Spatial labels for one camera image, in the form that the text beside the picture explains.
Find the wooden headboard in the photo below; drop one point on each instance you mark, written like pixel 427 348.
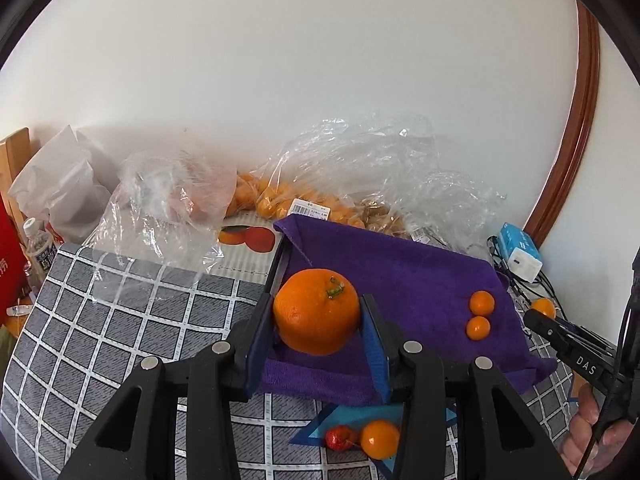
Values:
pixel 15 155

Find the white plastic bag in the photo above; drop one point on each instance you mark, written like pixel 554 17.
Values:
pixel 65 190

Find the black tray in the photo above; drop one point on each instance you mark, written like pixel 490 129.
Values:
pixel 280 270

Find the pile of bagged oranges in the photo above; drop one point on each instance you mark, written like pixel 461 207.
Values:
pixel 280 202

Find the person's right hand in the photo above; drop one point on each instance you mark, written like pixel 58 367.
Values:
pixel 580 440

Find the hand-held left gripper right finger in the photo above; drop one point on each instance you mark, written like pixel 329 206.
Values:
pixel 377 360

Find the brown wooden door frame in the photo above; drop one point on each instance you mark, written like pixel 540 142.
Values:
pixel 575 135

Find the large orange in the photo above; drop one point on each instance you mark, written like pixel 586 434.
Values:
pixel 316 312

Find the red paper bag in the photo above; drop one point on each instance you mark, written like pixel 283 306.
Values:
pixel 10 260

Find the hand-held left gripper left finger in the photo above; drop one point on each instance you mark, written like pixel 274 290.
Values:
pixel 257 355

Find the small orange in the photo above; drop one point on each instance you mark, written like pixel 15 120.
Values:
pixel 482 303
pixel 478 328
pixel 380 439
pixel 543 308

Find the grey checked bedsheet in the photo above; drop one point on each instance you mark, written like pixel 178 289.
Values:
pixel 100 320

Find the blue white charger box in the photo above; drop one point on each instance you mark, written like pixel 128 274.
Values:
pixel 520 255

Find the clear plastic bag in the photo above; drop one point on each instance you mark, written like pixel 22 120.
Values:
pixel 340 160
pixel 440 200
pixel 165 210

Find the small red fruit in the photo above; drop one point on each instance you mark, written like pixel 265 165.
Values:
pixel 341 438

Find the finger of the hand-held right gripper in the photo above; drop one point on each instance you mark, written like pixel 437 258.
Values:
pixel 582 334
pixel 582 362

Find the pile of brown small fruits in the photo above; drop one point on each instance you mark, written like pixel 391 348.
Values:
pixel 380 216

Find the clear water bottle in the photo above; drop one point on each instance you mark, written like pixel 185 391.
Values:
pixel 39 250

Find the purple towel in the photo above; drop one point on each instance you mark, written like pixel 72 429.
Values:
pixel 425 280

